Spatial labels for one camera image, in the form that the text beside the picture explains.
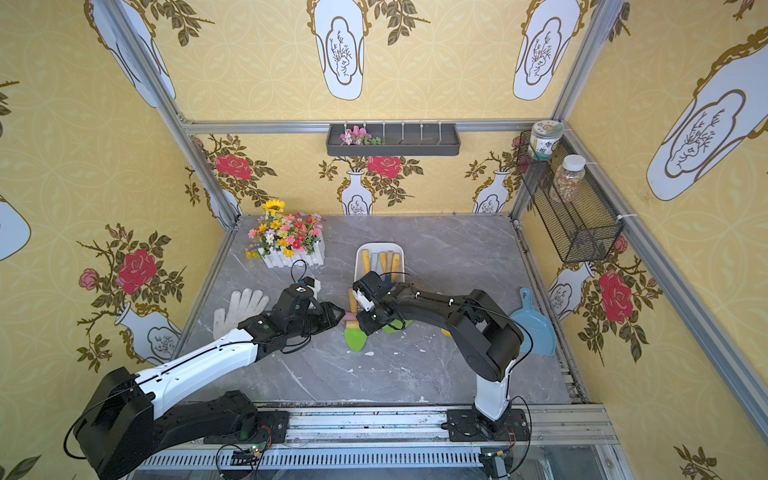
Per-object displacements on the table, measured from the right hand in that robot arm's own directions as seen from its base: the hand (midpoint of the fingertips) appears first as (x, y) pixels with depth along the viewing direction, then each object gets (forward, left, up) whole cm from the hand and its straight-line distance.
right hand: (373, 315), depth 92 cm
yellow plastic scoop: (+18, -6, +1) cm, 19 cm away
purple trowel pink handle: (-4, +5, +8) cm, 10 cm away
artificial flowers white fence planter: (+18, +28, +13) cm, 36 cm away
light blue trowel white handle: (+19, +1, 0) cm, 19 cm away
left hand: (-3, +10, +8) cm, 14 cm away
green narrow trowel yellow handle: (-7, +5, -1) cm, 8 cm away
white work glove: (+2, +42, -1) cm, 42 cm away
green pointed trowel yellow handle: (+18, +4, +3) cm, 19 cm away
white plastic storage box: (+25, -4, +2) cm, 25 cm away
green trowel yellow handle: (+20, -2, +1) cm, 20 cm away
